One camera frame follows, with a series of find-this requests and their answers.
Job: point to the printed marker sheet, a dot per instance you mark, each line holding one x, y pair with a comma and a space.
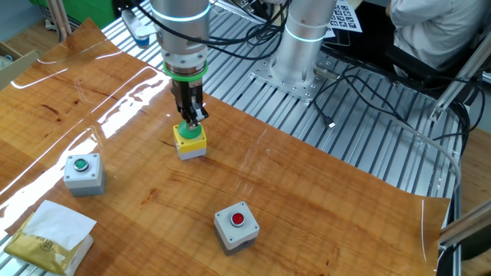
347, 17

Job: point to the green bin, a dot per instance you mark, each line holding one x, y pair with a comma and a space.
92, 11

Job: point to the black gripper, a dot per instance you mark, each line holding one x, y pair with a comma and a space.
184, 92

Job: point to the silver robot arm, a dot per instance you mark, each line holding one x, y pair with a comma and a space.
180, 34

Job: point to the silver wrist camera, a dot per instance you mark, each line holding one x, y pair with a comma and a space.
138, 30

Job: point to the yellow box green mushroom button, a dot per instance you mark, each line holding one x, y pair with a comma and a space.
190, 147

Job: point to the metal base connector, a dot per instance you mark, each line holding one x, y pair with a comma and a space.
326, 73

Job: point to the gold tissue pack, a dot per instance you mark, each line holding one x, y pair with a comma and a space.
57, 226

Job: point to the grey box red button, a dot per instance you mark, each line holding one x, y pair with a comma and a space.
230, 234

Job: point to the black office chair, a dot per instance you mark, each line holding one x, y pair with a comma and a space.
406, 63

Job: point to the wooden pole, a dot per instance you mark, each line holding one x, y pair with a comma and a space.
53, 19
64, 17

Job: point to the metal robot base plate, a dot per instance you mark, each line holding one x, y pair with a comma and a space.
299, 92

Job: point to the grey box small green button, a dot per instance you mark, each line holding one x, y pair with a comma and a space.
90, 180

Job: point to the glossy wood-grain mat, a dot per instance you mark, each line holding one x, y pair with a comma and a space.
268, 184

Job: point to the grey metal bar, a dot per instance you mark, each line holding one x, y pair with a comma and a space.
466, 230

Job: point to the cardboard box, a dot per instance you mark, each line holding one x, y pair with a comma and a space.
19, 69

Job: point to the slanted aluminium profile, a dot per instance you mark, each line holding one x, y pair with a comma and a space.
454, 86

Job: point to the person in white shirt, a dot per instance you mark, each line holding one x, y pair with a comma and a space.
433, 27

